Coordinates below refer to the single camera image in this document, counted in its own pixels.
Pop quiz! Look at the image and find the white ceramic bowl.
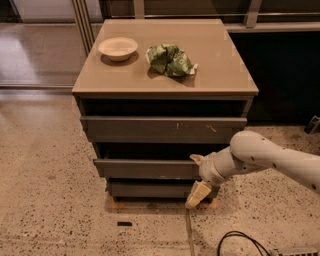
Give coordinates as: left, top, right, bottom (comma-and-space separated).
98, 37, 138, 61

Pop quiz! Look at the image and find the grey drawer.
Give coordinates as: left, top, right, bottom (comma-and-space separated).
106, 180, 221, 200
80, 116, 247, 144
94, 156, 199, 180

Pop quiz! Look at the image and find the small black box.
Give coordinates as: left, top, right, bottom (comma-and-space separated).
304, 116, 320, 134

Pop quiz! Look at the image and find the crumpled green chip bag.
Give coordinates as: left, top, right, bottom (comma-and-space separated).
146, 44, 198, 77

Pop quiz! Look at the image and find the grey top drawer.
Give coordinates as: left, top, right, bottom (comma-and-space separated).
80, 116, 247, 144

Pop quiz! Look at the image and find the metal railing frame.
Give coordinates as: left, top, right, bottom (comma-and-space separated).
68, 0, 320, 52

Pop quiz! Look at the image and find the black cable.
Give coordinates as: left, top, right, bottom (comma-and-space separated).
217, 230, 272, 256

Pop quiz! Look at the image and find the grey drawer cabinet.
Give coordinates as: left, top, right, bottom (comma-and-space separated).
71, 18, 260, 212

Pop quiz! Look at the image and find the grey bottom drawer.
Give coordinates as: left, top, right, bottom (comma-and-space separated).
106, 180, 221, 200

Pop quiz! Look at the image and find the black floor marker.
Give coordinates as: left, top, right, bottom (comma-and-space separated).
117, 221, 133, 227

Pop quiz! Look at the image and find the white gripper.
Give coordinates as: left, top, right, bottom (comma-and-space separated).
185, 152, 230, 209

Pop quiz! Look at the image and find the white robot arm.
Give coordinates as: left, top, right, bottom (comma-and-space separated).
185, 131, 320, 209

